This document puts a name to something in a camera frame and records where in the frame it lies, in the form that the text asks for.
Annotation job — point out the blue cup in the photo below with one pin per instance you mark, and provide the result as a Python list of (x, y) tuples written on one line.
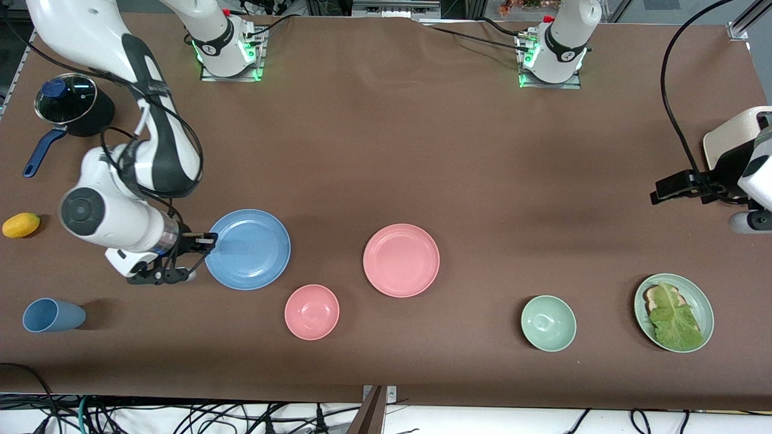
[(51, 315)]

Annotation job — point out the green bowl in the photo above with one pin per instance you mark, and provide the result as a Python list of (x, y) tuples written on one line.
[(548, 323)]

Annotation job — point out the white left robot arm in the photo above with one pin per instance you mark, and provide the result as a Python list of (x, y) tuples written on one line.
[(564, 36)]

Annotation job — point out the pink bowl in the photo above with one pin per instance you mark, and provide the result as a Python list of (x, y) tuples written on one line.
[(312, 312)]

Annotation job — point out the small metal bracket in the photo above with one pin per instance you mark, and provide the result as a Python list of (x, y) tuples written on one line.
[(392, 393)]

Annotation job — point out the dark slanted beam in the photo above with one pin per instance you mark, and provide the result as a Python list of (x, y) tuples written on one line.
[(369, 416)]

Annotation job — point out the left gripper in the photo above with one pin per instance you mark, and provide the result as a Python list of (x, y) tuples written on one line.
[(716, 182)]

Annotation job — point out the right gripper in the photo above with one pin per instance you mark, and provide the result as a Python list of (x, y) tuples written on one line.
[(189, 242)]

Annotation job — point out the toasted bread slice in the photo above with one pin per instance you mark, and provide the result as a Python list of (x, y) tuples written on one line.
[(650, 295)]

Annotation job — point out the blue plate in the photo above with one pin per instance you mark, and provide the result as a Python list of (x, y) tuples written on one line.
[(250, 250)]

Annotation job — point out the green plate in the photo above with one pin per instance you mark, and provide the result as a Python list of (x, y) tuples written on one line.
[(698, 298)]

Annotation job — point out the green lettuce leaf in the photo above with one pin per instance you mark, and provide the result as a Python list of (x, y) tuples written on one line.
[(675, 325)]

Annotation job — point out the orange artificial flowers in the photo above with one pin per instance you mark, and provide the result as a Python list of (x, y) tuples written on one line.
[(518, 6)]

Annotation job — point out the yellow lemon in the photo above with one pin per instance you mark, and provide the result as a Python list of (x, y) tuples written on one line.
[(21, 225)]

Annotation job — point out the aluminium corner profile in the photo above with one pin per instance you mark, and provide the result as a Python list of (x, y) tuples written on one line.
[(748, 18)]

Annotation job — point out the silver aluminium frame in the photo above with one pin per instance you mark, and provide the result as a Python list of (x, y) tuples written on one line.
[(395, 8)]

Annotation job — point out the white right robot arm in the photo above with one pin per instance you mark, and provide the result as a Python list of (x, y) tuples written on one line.
[(114, 217)]

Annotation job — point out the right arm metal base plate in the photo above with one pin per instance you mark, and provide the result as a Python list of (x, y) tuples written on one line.
[(232, 78)]

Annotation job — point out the brown table cloth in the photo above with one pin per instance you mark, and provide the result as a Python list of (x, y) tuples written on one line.
[(362, 150)]

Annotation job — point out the glass lid with blue knob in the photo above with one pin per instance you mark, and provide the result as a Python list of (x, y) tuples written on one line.
[(66, 99)]

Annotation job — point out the pink plate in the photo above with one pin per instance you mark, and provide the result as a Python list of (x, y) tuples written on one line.
[(401, 261)]

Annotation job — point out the beige toaster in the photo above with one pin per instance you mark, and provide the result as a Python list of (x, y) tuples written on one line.
[(733, 135)]

